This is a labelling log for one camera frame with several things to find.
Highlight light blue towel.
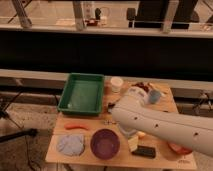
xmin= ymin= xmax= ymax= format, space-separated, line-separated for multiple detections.
xmin=56 ymin=134 xmax=85 ymax=156

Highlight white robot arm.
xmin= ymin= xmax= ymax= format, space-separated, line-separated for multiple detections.
xmin=111 ymin=86 xmax=213 ymax=157

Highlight light blue cup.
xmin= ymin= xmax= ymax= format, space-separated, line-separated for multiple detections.
xmin=148 ymin=90 xmax=161 ymax=104

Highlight white plastic cup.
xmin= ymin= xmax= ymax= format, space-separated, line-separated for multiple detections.
xmin=110 ymin=77 xmax=123 ymax=93

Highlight black rectangular block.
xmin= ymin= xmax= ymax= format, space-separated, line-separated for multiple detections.
xmin=133 ymin=145 xmax=156 ymax=158

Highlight purple bowl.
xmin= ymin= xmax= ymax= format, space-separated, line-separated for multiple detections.
xmin=90 ymin=129 xmax=120 ymax=160

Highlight metal spoon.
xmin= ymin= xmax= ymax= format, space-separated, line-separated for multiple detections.
xmin=104 ymin=120 xmax=117 ymax=125

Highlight orange bowl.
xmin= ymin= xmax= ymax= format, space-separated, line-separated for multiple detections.
xmin=168 ymin=143 xmax=191 ymax=155

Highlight dark red dried chilies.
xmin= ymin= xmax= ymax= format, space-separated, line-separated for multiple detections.
xmin=135 ymin=82 xmax=149 ymax=91

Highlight orange carrot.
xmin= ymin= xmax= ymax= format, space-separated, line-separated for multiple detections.
xmin=64 ymin=124 xmax=89 ymax=131

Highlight green plastic tray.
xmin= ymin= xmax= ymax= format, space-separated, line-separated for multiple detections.
xmin=58 ymin=73 xmax=104 ymax=116

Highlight black tripod stand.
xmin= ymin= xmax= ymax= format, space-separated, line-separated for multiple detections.
xmin=0 ymin=94 xmax=38 ymax=143

